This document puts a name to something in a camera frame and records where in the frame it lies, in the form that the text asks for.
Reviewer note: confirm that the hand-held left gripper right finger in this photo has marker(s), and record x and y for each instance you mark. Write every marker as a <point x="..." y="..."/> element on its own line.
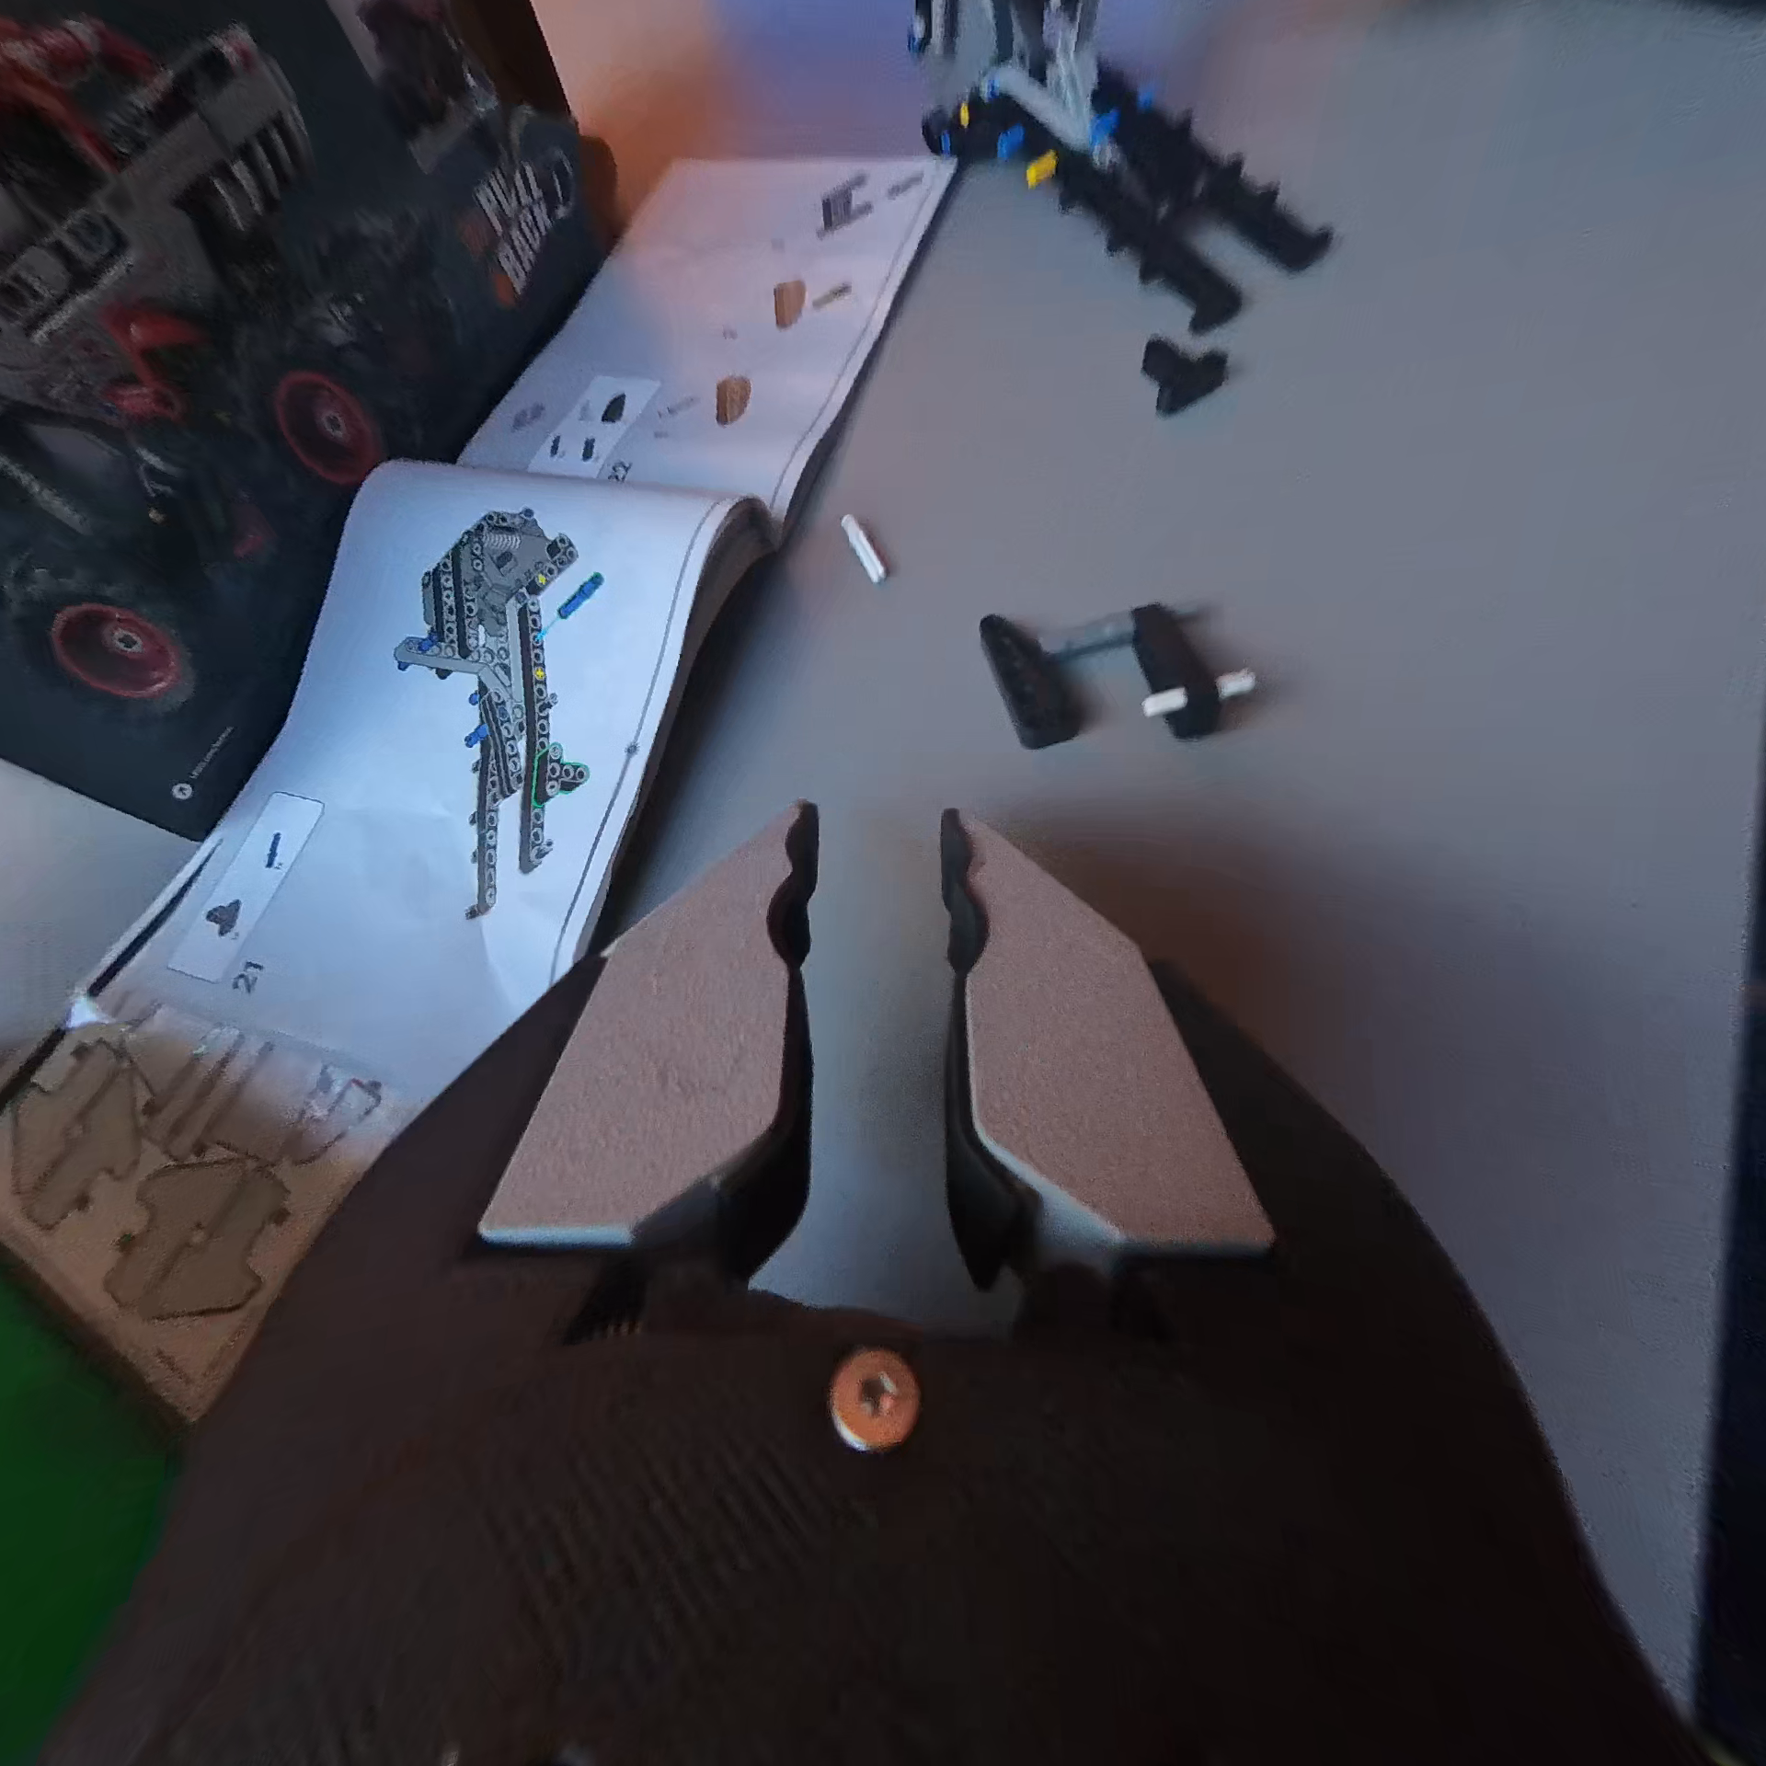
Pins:
<point x="1089" y="1076"/>

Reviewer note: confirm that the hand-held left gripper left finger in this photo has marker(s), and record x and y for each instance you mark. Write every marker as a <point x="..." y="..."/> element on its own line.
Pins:
<point x="663" y="1050"/>

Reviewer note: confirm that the black lego subassembly with axle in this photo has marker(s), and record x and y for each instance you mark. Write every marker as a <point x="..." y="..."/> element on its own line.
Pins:
<point x="1028" y="683"/>

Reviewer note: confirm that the open lego instruction booklet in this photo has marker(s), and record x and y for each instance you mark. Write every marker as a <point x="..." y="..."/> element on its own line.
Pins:
<point x="414" y="857"/>

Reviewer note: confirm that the white lego pin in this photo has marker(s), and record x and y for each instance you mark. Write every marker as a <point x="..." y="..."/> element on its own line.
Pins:
<point x="864" y="550"/>

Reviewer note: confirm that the small black lego piece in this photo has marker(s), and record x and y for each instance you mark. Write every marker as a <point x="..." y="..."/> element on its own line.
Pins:
<point x="1185" y="372"/>

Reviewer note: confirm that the dark monster truck lego box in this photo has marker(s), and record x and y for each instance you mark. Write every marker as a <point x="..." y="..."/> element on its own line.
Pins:
<point x="206" y="415"/>

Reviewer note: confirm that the grey and black lego model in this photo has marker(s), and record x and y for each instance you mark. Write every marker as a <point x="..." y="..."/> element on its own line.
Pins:
<point x="1159" y="195"/>

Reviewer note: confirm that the green object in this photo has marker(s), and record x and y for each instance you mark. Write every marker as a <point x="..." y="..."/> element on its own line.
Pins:
<point x="69" y="1519"/>

